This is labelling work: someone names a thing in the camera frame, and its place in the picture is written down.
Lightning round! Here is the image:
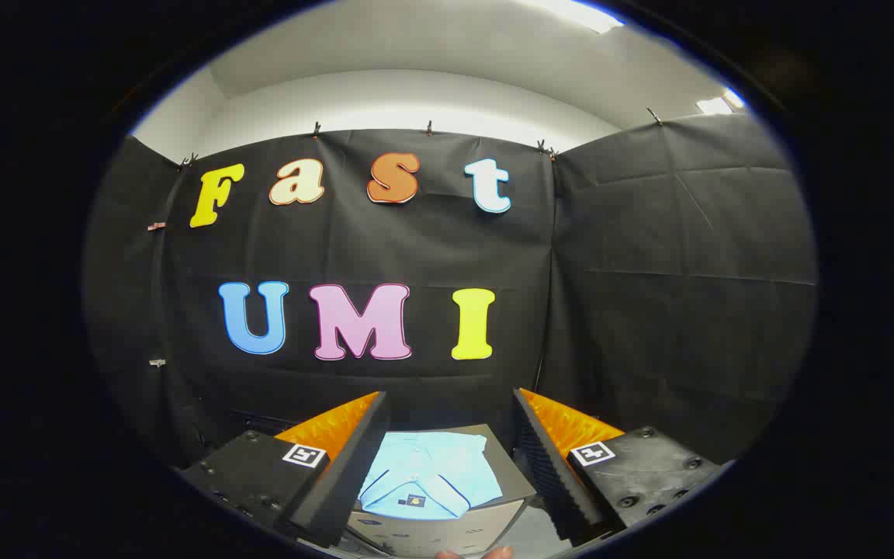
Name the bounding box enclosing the row of black cloth clips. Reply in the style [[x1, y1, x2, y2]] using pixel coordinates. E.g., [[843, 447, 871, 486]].
[[179, 107, 664, 170]]

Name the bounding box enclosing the small ceiling light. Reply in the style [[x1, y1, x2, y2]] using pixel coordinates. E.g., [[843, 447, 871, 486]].
[[697, 89, 744, 115]]

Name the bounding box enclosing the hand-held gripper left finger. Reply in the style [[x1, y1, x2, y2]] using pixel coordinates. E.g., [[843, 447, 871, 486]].
[[179, 391, 390, 549]]

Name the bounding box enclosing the light blue shirt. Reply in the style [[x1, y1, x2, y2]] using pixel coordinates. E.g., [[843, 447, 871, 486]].
[[358, 431, 504, 521]]

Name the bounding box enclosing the black backdrop cloth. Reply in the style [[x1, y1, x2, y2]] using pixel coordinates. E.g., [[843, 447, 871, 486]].
[[82, 113, 818, 467]]

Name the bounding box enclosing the long ceiling light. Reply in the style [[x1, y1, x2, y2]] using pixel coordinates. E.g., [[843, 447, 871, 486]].
[[517, 0, 625, 33]]

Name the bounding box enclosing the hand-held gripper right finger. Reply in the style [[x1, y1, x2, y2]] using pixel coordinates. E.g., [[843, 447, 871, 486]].
[[513, 387, 726, 546]]

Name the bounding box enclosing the grey cabinet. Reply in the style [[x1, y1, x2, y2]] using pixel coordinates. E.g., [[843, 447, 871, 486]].
[[346, 423, 539, 558]]

